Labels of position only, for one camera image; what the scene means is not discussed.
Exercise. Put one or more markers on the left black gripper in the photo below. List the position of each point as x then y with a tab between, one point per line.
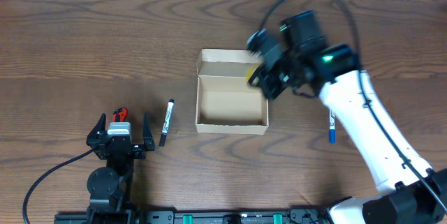
119	145

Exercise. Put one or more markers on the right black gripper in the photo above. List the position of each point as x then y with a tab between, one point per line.
269	82

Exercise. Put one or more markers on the yellow tape roll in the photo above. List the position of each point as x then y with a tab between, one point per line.
251	73

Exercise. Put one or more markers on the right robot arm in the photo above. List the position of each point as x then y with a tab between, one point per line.
410	191

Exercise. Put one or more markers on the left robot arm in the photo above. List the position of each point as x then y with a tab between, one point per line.
110	186

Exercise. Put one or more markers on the red utility knife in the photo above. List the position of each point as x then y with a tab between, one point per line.
120	115

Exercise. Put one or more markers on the black whiteboard marker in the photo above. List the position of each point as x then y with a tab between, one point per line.
166	124

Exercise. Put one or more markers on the open cardboard box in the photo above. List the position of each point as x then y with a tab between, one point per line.
225	103

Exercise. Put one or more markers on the blue whiteboard marker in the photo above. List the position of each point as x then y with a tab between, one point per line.
332	130

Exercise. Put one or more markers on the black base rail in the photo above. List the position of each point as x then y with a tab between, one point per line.
292	216

